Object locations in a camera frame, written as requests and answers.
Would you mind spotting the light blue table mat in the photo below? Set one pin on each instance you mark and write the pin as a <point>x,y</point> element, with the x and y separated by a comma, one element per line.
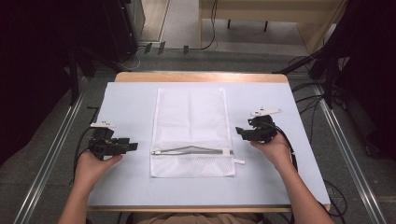
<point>130,105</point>

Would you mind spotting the black curtain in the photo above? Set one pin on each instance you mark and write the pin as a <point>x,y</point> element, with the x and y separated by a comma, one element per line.
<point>28,68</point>
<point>370,62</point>

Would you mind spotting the wooden table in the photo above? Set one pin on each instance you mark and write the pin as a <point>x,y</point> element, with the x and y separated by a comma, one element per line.
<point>199,76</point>

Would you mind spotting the black metal stand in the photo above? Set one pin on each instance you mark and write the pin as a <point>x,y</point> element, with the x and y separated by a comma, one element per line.
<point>74,77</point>
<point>327,68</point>

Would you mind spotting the white mesh laundry bag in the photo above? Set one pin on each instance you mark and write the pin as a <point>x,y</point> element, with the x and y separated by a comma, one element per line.
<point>191,130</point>

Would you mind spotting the black cabinet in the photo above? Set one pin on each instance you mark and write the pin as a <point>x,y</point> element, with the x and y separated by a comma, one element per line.
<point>124,25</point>

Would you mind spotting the person's left hand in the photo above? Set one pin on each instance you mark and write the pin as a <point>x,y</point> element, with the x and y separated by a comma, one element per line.
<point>90,168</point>

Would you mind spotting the person's right hand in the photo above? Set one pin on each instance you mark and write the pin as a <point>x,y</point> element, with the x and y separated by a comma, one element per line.
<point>275,152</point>

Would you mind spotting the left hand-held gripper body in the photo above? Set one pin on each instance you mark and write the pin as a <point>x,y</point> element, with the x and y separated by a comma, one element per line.
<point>104,146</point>

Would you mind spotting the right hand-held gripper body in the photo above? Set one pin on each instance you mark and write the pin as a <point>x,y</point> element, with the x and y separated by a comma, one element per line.
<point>263,129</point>

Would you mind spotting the metal floor rail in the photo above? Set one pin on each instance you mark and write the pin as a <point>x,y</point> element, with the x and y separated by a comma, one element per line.
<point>49,155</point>
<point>348,155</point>

